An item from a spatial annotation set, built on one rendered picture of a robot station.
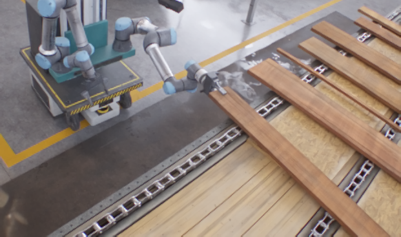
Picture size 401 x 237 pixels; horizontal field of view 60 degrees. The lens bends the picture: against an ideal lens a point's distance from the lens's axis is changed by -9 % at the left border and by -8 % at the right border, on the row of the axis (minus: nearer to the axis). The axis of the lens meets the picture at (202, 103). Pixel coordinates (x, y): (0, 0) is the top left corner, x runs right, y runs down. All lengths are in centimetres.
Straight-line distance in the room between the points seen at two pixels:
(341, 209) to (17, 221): 192
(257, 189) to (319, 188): 29
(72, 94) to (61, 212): 87
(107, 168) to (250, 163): 123
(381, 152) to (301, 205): 62
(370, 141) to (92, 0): 205
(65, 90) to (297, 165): 179
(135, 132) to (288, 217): 163
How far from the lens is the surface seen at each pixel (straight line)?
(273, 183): 182
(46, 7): 225
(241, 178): 179
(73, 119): 291
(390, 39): 349
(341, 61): 278
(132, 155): 284
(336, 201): 181
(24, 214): 261
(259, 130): 194
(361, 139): 219
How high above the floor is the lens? 218
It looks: 41 degrees down
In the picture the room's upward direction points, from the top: 12 degrees clockwise
